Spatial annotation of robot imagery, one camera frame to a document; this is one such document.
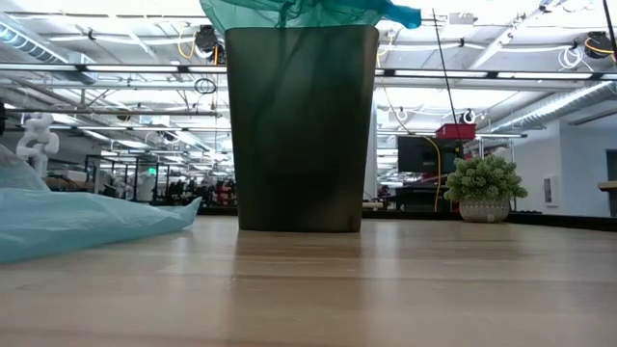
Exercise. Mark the black aluminium table frame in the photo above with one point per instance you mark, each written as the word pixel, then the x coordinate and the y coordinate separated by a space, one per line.
pixel 554 221

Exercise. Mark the dark plastic trash bin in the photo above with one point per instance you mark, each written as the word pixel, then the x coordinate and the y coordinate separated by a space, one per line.
pixel 301 144

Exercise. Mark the black monitor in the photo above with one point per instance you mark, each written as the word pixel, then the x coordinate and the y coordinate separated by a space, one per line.
pixel 424 154

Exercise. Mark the red box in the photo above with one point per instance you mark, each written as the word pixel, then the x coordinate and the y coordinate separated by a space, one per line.
pixel 455 131

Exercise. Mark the silver air duct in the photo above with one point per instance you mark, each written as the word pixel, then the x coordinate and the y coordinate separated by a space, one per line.
pixel 34 45
pixel 554 108

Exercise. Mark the potted green plant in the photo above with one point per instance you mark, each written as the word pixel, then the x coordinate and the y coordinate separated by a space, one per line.
pixel 484 185

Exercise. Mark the light blue flat trash bag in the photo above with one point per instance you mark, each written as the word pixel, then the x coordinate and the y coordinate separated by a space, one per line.
pixel 72 226

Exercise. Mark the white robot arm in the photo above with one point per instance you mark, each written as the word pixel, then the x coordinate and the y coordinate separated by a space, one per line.
pixel 38 140

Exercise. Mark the wooden side table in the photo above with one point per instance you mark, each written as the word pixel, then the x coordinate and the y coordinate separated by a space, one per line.
pixel 608 185

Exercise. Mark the white wall dispenser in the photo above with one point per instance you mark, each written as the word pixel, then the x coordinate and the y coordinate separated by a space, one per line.
pixel 549 190

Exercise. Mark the teal trash bag liner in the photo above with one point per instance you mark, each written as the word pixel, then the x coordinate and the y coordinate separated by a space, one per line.
pixel 299 12

